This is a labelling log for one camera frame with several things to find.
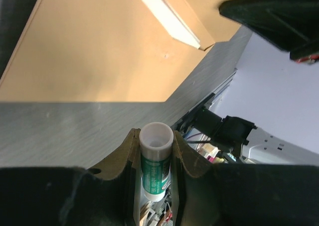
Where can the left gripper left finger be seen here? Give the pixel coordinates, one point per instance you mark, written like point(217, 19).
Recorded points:
point(107, 194)

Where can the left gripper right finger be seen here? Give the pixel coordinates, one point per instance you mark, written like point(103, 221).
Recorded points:
point(221, 194)

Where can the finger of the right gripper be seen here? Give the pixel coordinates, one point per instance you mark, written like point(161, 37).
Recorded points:
point(290, 25)

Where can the green white glue stick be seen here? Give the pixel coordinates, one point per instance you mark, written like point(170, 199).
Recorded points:
point(156, 141)

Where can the beige letter paper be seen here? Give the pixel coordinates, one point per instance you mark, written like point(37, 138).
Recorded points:
point(172, 22)

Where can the orange paper envelope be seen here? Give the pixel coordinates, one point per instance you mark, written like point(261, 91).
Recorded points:
point(100, 50)

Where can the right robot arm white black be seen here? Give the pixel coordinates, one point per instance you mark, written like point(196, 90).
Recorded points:
point(245, 140)

